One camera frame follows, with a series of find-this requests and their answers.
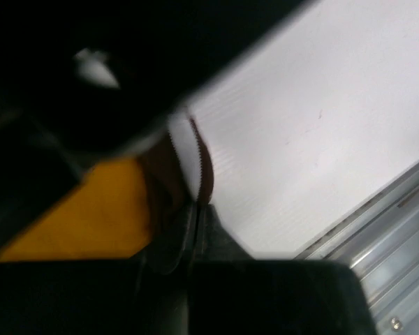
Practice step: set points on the mustard yellow sock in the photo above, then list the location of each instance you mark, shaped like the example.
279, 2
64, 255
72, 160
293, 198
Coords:
123, 204

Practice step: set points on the aluminium table frame rail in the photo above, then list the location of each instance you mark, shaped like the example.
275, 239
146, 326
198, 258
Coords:
380, 243

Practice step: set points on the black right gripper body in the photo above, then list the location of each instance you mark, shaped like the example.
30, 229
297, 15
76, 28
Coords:
84, 80

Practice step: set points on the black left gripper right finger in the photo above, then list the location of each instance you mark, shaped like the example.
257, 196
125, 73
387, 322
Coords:
232, 293

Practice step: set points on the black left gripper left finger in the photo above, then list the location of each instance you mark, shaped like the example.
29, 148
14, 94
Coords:
143, 294

